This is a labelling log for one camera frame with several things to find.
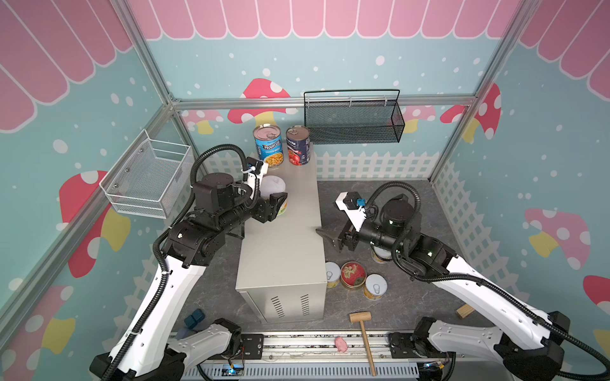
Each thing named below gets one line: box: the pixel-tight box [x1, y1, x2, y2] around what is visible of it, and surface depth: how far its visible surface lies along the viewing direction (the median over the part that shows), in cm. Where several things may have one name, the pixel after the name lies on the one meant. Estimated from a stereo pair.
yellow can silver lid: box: [363, 273, 389, 301], surface depth 83 cm
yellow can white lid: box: [325, 261, 341, 289], surface depth 87 cm
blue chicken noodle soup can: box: [252, 123, 285, 168], surface depth 73 cm
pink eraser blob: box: [334, 335, 349, 353], surface depth 75 cm
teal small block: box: [184, 308, 206, 330], surface depth 81 cm
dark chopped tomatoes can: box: [285, 125, 311, 166], surface depth 74 cm
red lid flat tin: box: [339, 261, 367, 290], surface depth 87 cm
